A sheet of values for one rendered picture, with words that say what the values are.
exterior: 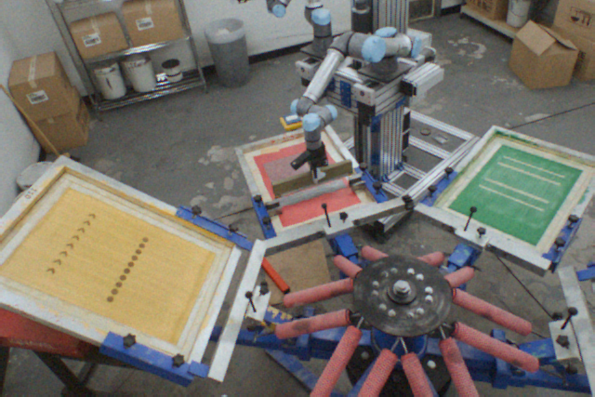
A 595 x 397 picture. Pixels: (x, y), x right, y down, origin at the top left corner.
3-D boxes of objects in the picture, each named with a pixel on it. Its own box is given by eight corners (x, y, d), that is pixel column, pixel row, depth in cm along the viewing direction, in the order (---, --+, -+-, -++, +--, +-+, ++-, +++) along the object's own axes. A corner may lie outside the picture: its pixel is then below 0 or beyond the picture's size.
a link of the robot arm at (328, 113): (319, 99, 210) (304, 111, 204) (338, 106, 204) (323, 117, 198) (320, 113, 215) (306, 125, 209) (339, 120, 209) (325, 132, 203)
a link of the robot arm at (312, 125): (323, 114, 197) (311, 124, 193) (325, 135, 204) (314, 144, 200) (310, 110, 201) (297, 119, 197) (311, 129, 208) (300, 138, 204)
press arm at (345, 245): (330, 235, 203) (329, 228, 200) (342, 231, 204) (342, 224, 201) (345, 264, 190) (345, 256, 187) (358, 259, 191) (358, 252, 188)
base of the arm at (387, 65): (382, 59, 269) (382, 44, 263) (403, 66, 260) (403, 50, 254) (365, 69, 262) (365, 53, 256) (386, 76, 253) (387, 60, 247)
